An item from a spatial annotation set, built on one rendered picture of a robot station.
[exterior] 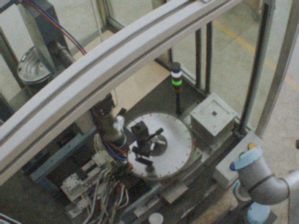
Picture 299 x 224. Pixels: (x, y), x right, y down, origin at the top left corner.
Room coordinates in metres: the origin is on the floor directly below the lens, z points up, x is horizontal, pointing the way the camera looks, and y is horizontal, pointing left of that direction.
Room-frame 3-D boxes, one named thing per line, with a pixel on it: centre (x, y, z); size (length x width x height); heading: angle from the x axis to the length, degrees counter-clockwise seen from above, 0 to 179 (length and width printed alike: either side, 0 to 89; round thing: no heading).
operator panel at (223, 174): (0.54, -0.40, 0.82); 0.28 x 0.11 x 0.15; 122
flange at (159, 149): (0.67, 0.00, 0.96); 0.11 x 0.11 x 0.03
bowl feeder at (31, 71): (1.23, 0.56, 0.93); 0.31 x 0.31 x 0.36
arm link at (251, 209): (0.21, -0.41, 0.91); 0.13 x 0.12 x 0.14; 14
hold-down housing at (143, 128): (0.61, 0.05, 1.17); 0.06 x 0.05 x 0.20; 113
